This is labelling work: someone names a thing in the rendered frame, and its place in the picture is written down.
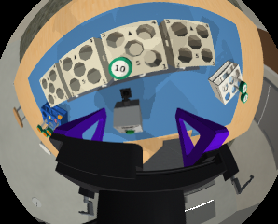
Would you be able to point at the beige block with round holes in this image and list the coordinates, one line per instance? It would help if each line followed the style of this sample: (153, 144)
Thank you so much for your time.
(186, 41)

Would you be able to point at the white tube rack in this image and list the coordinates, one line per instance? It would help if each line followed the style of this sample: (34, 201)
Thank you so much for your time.
(218, 83)

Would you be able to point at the blue tube rack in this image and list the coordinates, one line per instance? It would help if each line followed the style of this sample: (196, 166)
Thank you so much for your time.
(54, 113)

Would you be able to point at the blue bench mat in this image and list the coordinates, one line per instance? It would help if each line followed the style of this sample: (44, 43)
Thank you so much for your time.
(160, 95)

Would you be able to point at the beige bucket adapter with round holes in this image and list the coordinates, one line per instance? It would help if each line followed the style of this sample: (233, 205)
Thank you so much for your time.
(57, 90)
(91, 54)
(151, 48)

